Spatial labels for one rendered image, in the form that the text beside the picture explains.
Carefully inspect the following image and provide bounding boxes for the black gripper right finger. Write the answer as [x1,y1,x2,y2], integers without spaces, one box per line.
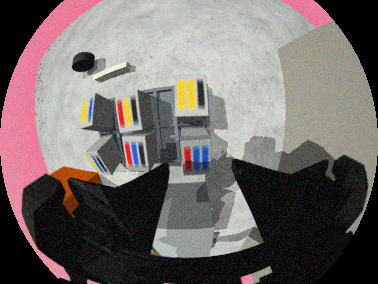
[232,159,329,242]

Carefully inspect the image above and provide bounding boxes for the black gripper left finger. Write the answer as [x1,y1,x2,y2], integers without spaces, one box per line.
[67,162,170,254]

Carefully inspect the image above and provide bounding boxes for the beige flat panel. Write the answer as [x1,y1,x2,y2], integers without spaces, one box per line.
[277,21,378,234]

